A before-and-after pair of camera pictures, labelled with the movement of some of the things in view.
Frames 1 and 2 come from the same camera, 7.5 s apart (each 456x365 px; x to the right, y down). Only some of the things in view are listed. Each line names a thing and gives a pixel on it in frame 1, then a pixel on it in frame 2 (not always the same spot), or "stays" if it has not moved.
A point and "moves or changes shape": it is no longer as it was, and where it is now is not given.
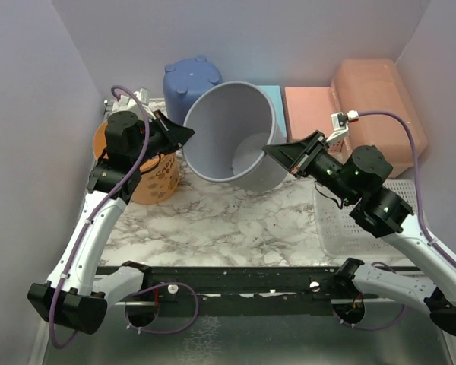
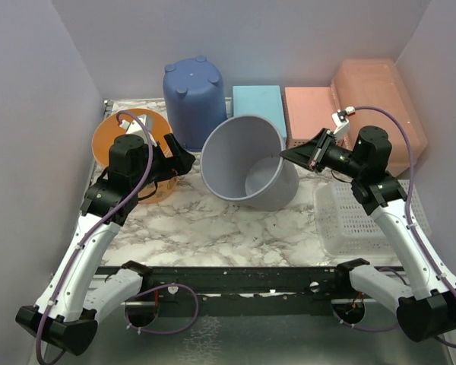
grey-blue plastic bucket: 232,122 moves or changes shape
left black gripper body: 156,141 → 163,167
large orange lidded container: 377,85 stays
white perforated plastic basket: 342,236 stays
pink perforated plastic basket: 307,109 stays
